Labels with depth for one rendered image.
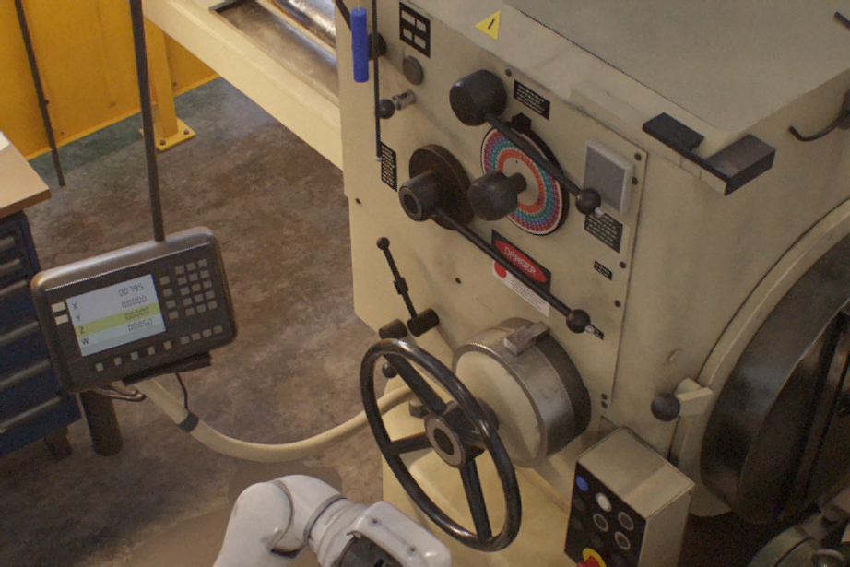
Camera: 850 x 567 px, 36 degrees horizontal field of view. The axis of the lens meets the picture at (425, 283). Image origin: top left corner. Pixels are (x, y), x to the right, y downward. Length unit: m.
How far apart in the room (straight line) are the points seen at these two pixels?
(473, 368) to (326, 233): 2.35
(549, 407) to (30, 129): 2.88
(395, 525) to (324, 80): 1.52
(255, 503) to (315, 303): 2.35
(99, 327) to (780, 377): 1.19
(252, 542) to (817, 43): 1.02
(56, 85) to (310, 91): 1.74
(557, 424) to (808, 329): 0.40
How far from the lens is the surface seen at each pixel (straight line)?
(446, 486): 2.87
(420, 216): 2.05
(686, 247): 1.75
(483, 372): 2.05
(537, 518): 2.82
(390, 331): 2.43
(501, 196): 1.85
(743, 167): 1.65
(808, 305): 2.00
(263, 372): 3.93
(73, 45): 4.51
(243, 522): 1.82
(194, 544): 3.56
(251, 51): 3.09
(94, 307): 2.39
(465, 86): 1.85
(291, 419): 3.80
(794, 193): 1.91
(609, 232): 1.83
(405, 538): 1.61
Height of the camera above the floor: 2.86
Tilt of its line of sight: 43 degrees down
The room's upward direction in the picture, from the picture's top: straight up
